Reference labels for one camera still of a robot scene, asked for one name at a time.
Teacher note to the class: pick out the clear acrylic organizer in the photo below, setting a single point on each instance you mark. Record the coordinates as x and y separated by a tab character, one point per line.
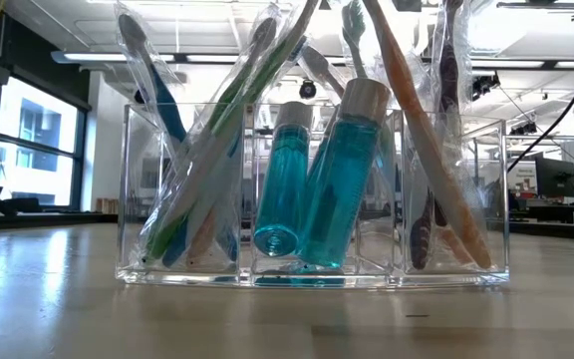
132	276

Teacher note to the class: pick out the ceiling light strip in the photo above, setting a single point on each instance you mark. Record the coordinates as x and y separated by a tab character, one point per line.
97	57
516	64

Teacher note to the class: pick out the large window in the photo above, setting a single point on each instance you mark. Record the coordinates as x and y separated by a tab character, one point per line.
33	149

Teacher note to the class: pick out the black background monitor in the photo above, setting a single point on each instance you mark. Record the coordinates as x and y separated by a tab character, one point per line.
556	177

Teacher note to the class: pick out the black ceiling dome camera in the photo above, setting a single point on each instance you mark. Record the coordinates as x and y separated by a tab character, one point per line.
308	90
139	97

